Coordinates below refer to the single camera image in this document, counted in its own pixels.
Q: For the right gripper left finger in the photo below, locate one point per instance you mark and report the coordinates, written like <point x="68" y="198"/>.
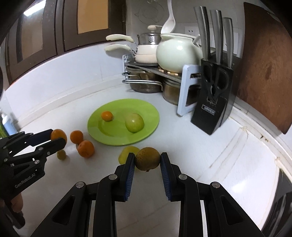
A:
<point x="71" y="216"/>

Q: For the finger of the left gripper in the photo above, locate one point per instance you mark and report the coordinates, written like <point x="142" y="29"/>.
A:
<point x="38" y="155"/>
<point x="21" y="140"/>

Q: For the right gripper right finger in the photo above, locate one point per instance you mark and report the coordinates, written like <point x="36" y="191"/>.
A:
<point x="224" y="216"/>

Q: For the small orange tangerine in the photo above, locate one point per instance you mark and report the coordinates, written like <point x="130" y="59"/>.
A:
<point x="58" y="133"/>

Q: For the small orange mandarin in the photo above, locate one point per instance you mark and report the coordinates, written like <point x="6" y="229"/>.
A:
<point x="76" y="137"/>

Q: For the small orange clementine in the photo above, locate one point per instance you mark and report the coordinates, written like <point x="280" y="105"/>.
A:
<point x="86" y="149"/>

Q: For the large orange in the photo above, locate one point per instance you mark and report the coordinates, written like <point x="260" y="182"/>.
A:
<point x="107" y="116"/>

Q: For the brownish yellow round fruit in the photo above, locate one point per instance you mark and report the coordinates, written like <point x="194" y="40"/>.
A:
<point x="147" y="158"/>

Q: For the green apple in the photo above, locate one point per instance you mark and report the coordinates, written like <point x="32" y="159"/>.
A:
<point x="134" y="122"/>

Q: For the left hand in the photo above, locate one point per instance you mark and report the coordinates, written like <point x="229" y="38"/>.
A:
<point x="17" y="203"/>

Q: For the blue white bottle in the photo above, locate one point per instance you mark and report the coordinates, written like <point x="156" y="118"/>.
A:
<point x="8" y="125"/>

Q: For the yellow-green apple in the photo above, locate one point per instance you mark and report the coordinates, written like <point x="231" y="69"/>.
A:
<point x="124" y="154"/>

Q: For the green plate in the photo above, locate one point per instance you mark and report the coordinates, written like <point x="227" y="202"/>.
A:
<point x="115" y="133"/>

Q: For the dark wooden cabinet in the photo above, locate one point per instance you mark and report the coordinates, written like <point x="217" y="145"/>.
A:
<point x="47" y="29"/>

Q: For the black knife block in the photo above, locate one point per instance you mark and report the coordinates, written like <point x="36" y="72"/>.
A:
<point x="216" y="84"/>

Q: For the white metal pot rack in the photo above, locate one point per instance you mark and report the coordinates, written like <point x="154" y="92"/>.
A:
<point x="190" y="80"/>

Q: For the large steel pan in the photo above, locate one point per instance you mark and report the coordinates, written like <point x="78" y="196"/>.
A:
<point x="143" y="82"/>

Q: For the small steel pot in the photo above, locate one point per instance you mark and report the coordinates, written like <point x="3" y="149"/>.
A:
<point x="171" y="91"/>

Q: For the wooden cutting board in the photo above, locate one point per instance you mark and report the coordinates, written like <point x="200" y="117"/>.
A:
<point x="265" y="81"/>

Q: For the cream saucepan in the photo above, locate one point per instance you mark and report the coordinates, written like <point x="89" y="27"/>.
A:
<point x="145" y="54"/>

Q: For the steel lidded pot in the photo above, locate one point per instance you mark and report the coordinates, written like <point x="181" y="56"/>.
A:
<point x="152" y="37"/>

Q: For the white ceramic pot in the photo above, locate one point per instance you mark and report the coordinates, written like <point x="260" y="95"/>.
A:
<point x="177" y="50"/>

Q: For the white hanging ladle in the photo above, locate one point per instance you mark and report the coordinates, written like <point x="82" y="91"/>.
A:
<point x="170" y="23"/>

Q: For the steel knife right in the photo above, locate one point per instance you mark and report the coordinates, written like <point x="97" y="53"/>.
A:
<point x="229" y="35"/>

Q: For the steel knife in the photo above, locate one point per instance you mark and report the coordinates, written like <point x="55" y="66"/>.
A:
<point x="216" y="18"/>
<point x="203" y="25"/>
<point x="229" y="35"/>

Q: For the steel knife middle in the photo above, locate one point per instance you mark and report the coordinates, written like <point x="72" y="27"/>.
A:
<point x="216" y="18"/>

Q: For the steel knife left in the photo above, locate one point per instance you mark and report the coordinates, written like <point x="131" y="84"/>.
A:
<point x="203" y="25"/>

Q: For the cream upper pan handle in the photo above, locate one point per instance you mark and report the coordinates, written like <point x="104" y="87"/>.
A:
<point x="119" y="37"/>

